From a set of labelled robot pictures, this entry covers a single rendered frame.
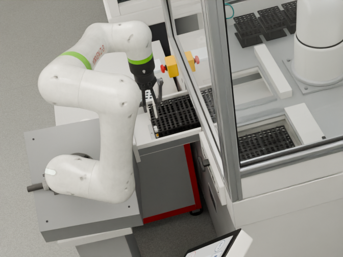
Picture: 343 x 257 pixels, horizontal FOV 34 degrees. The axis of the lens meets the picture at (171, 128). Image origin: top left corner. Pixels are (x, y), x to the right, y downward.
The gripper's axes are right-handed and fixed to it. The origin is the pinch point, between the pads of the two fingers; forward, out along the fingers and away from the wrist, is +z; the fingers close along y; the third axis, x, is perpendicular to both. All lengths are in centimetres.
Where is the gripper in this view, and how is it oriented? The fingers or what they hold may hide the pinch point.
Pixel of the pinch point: (151, 110)
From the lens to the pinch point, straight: 215.5
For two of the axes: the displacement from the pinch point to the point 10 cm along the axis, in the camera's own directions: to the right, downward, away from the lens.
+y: -9.7, 2.4, -0.6
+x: 2.1, 6.6, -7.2
